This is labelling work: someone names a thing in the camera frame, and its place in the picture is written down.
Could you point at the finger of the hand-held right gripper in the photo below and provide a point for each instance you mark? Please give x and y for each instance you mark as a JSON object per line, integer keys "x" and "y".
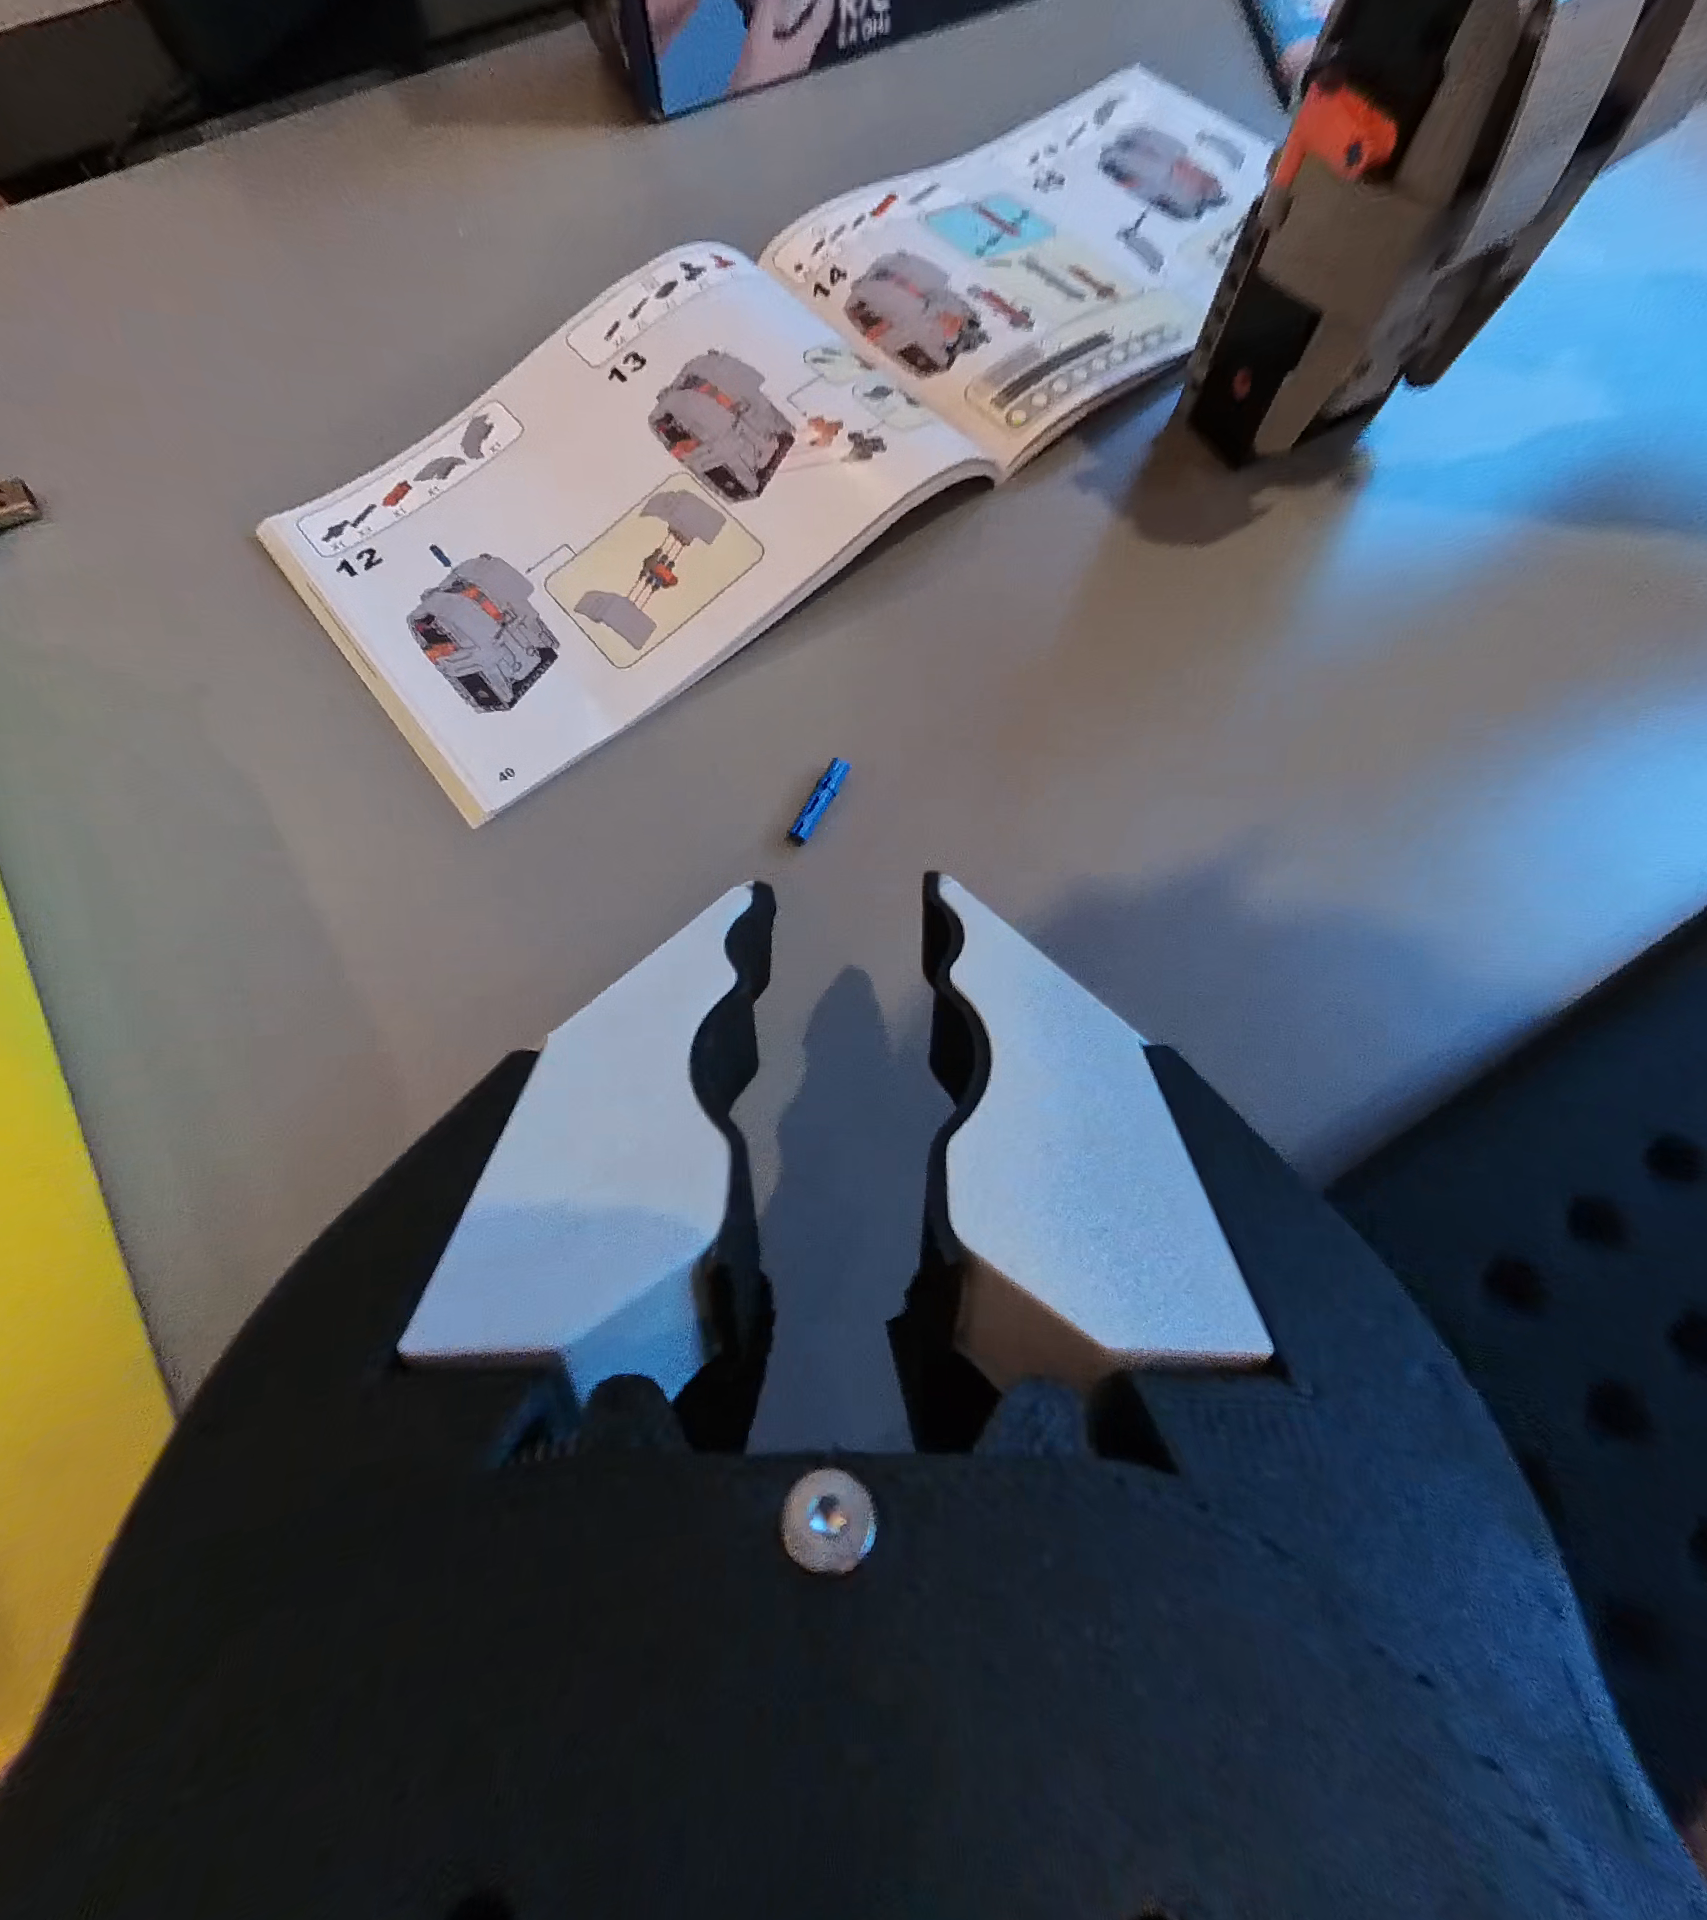
{"x": 1492, "y": 90}
{"x": 1618, "y": 105}

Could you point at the white instruction booklet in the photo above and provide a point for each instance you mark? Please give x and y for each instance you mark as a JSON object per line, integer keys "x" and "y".
{"x": 615, "y": 494}

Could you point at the black perforated panel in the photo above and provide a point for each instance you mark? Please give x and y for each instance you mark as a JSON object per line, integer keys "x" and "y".
{"x": 1618, "y": 1274}

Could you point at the grey desk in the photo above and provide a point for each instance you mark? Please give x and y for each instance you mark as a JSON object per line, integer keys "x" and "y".
{"x": 1244, "y": 750}

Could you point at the blue robot kit box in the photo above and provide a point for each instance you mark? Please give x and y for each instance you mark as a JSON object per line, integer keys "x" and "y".
{"x": 735, "y": 45}

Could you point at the blue connector pin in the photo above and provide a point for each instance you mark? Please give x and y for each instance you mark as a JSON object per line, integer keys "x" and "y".
{"x": 819, "y": 802}

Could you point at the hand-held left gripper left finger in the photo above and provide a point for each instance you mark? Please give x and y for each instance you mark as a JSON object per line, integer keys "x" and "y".
{"x": 585, "y": 1200}

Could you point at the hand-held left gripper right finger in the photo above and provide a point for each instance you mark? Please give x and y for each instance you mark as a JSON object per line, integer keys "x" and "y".
{"x": 1094, "y": 1200}

